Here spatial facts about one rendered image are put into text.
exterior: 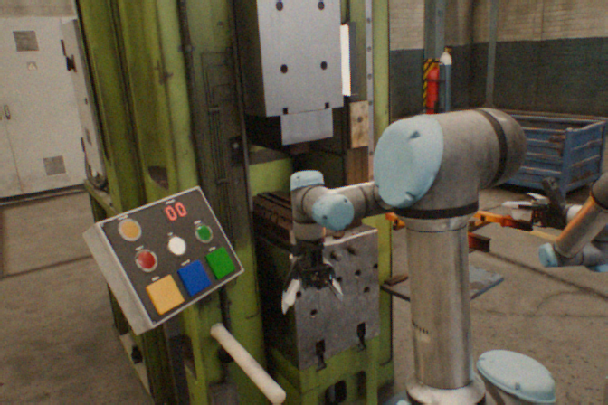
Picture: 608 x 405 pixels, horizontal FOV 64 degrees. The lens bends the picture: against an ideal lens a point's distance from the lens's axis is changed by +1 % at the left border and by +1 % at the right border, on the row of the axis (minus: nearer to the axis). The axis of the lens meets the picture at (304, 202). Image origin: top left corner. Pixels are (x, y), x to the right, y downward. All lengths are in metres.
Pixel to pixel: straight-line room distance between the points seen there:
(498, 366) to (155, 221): 0.86
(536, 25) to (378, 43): 8.40
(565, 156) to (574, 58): 4.88
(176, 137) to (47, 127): 5.16
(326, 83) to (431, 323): 1.07
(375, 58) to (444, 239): 1.35
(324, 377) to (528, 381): 1.15
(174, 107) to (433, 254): 1.06
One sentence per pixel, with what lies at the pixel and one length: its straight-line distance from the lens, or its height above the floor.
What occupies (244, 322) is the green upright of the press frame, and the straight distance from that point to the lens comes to 1.86.
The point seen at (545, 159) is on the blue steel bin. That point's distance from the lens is 5.25.
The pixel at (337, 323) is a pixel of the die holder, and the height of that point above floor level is 0.60.
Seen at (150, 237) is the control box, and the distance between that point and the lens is 1.28.
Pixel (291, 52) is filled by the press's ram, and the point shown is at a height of 1.55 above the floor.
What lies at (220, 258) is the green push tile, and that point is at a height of 1.02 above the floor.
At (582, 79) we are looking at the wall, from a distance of 9.82.
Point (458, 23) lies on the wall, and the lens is 10.86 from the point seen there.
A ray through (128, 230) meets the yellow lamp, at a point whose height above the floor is 1.17.
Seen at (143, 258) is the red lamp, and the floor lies 1.10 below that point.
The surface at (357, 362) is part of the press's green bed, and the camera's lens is 2.00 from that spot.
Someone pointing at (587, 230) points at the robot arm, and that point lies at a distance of 1.56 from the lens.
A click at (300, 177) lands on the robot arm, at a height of 1.29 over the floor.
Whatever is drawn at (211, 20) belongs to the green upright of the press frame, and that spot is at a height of 1.66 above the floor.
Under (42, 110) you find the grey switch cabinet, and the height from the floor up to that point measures 1.06.
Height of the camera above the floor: 1.55
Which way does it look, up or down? 17 degrees down
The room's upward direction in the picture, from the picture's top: 4 degrees counter-clockwise
